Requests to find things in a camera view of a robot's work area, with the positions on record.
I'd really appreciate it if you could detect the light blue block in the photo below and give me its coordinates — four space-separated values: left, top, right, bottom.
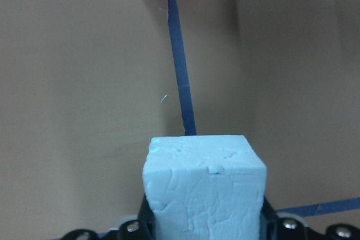
142 135 267 239

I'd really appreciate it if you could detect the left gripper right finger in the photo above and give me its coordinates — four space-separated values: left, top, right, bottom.
259 198 359 240

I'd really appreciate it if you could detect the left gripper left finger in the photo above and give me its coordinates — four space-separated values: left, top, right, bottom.
61 196 155 240

